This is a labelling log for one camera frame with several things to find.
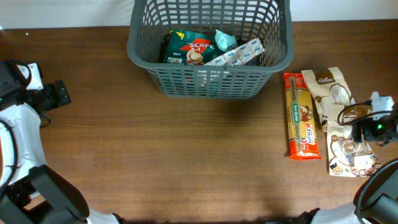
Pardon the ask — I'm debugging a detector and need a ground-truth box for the grey plastic basket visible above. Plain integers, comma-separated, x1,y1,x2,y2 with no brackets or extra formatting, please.
127,0,294,99

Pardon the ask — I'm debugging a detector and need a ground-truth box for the beige Pantree mushroom pouch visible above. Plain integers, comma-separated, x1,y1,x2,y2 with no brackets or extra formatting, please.
326,105,378,177

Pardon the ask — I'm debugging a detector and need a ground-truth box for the green Nescafe coffee bag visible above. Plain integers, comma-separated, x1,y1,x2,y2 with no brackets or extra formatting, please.
163,29,224,65

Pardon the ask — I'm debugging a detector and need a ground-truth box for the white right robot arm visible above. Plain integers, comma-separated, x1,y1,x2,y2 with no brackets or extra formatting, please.
293,91,397,223

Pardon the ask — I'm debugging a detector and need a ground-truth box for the multicolour tissue pack strip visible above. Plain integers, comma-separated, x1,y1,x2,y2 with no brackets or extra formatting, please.
205,38,265,66

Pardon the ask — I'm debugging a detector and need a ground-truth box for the teal tissue packet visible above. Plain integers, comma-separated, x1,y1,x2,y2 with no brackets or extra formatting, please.
215,30,238,52

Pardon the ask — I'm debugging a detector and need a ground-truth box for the San Remo spaghetti packet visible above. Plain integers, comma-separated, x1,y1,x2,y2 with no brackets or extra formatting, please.
283,73,322,160

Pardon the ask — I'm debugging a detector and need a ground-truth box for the beige Pantree pouch upper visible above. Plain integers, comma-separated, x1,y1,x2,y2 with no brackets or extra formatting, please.
301,67,355,132

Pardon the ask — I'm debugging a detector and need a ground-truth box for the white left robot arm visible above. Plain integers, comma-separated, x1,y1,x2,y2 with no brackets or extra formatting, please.
1,60,126,224

